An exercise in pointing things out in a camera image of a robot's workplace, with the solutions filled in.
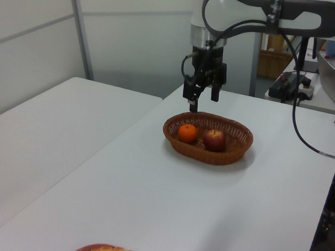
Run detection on black control box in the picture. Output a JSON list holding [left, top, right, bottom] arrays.
[[268, 70, 305, 105]]

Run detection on emergency stop button box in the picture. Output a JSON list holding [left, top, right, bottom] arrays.
[[296, 76, 316, 102]]

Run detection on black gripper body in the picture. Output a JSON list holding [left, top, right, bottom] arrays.
[[189, 45, 225, 89]]

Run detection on blue cup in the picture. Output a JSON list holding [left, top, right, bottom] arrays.
[[325, 40, 335, 57]]

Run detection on grey laptop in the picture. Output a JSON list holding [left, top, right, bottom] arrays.
[[312, 51, 335, 112]]

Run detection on red toy apple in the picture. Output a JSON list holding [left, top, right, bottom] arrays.
[[202, 128, 227, 153]]

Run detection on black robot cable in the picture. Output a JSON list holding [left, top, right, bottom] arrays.
[[175, 14, 335, 161]]

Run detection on brown woven basket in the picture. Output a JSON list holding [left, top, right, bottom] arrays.
[[161, 110, 256, 168]]

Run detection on toy orange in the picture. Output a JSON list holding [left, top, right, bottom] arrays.
[[177, 123, 199, 144]]

